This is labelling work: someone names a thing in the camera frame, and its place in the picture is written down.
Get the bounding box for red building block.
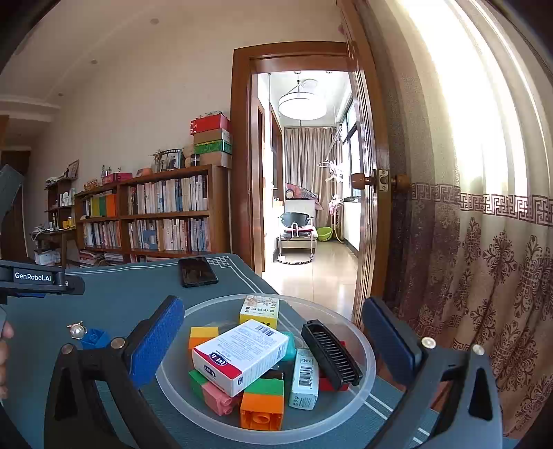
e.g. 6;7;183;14
317;341;351;393

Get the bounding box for patterned brown curtain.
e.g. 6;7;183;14
384;0;553;437

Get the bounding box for blue building block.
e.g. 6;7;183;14
80;327;111;351

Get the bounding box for balcony window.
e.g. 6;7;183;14
346;104;361;199

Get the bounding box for white medicine box red label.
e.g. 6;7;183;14
192;319;290;398

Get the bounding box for rows of books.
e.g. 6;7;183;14
80;175;212;253

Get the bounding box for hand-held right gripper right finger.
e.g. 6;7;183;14
362;297;504;449

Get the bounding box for yellow and orange building block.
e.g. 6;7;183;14
188;326;220;353

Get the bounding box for yellow carton box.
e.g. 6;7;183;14
238;294;281;331

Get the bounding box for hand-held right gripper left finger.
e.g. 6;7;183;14
44;296;185;449

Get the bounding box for person's left hand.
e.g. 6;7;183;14
0;322;15;400

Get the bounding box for black smartphone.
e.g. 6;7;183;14
178;256;219;288

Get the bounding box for small wooden shelf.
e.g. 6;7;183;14
44;178;77;229

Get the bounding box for pink and green building block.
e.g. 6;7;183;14
188;369;243;418

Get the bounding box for orange and green building block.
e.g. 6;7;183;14
239;375;286;432

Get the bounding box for carved wooden room door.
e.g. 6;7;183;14
337;0;411;326

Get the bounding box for film strip photo frame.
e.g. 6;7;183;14
156;149;182;172

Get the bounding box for black comb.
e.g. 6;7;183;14
301;319;364;388

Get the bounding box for beige balcony curtain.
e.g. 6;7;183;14
283;126;342;201

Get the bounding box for round ceiling lamp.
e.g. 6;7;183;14
279;79;327;121

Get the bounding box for wooden side desk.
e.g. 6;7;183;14
30;227;78;268

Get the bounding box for red shoe box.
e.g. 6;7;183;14
190;113;229;135

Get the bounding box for wooden bookshelf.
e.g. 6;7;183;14
75;164;229;265

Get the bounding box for black seat chair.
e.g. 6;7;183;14
279;211;318;264

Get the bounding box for small white barcode box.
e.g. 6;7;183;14
288;359;321;411

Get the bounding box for clear plastic bowl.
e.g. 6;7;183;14
154;293;378;445

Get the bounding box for green printed box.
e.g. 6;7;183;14
194;140;233;155

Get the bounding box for brown cardboard box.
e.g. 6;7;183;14
194;128;233;145
199;152;233;168

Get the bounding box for teal cloth-covered desktop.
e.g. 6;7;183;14
0;252;437;449

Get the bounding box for white drying rack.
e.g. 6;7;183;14
317;125;346;242

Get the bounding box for teal plastic case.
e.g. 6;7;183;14
276;330;299;368

